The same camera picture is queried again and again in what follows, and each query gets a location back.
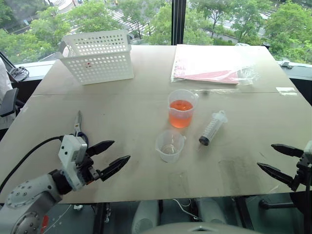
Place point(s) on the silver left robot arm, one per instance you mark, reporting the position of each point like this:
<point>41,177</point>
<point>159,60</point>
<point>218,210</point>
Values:
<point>29,195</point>

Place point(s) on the clear plastic syringe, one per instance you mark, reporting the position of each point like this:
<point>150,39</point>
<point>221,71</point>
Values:
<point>212,128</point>

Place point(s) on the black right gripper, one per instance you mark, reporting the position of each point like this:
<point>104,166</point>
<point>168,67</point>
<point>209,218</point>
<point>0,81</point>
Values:
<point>304,169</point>

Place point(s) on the grey rounded robot leg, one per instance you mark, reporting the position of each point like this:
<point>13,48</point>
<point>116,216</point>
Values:
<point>210,210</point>
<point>145,217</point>

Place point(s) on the pink paper in plastic bag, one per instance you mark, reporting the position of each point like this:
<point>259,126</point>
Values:
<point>207,65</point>

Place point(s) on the black window frame post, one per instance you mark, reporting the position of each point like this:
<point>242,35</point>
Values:
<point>179,22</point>

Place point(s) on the black table leg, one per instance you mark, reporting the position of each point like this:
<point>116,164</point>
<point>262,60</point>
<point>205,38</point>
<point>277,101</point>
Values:
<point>98,218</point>
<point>243,212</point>

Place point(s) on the cup of orange liquid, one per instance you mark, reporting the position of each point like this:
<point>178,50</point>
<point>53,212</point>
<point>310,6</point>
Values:
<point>181,114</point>

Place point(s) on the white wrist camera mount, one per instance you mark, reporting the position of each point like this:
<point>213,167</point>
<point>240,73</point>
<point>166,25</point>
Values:
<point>308,147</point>
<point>69,156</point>

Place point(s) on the small grey bracket on sill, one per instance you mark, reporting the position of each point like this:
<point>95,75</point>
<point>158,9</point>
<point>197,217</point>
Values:
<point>287,64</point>

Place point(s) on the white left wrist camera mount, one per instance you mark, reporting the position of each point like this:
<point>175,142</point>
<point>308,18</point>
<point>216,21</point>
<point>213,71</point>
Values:
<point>69,156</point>

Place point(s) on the white perforated plastic basket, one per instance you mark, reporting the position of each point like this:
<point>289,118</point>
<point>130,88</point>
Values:
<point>97,61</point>

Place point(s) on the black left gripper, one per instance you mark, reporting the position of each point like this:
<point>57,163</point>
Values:
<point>85,171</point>

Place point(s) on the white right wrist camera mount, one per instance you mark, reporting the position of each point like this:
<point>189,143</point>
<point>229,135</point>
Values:
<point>308,147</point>

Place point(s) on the small empty clear cup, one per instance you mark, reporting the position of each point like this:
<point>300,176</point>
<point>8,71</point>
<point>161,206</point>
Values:
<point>169,146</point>

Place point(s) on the grey rounded robot torso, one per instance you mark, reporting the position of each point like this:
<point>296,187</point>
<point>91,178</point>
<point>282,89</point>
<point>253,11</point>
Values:
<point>195,229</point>

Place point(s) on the person in white shirt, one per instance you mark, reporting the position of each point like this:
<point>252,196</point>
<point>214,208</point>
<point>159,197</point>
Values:
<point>3,80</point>

